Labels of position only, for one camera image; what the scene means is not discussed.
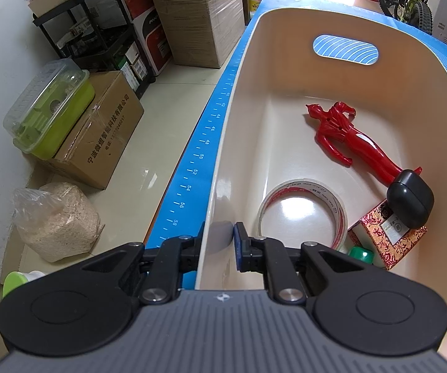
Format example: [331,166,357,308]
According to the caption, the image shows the red patterned paper box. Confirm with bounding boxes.
[347,198,428,271]

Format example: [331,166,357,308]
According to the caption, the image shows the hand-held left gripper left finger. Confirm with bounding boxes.
[80,221,208,306]

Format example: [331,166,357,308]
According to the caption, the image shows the beige plastic storage bin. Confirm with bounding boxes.
[194,8,447,366]

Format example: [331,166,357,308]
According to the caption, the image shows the red action figure toy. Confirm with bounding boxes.
[305,101,423,186]

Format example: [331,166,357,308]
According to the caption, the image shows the large wrapped cardboard box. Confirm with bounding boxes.
[142,0,246,69]

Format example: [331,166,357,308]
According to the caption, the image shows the black metal cart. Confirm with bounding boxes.
[32,0,159,100]

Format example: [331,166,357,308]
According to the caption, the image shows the clear bag of grain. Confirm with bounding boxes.
[12,181,106,263]

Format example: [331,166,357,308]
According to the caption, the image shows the green container with clear lid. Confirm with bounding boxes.
[2,58,95,160]

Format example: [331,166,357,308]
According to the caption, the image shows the red and white appliance box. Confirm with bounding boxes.
[118,0,172,77]

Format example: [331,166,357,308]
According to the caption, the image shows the black earbud case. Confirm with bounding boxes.
[386,168,435,230]

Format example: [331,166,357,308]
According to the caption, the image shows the blue silicone mat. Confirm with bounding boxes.
[145,0,447,292]

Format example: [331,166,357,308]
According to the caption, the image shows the clear tape roll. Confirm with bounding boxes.
[257,177,349,250]

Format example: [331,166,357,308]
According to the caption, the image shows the brown printed cardboard box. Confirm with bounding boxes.
[42,70,145,191]

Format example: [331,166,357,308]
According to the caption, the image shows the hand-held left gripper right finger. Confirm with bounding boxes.
[234,221,368,305]

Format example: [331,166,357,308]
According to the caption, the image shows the green plastic cap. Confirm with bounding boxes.
[348,245,376,265]

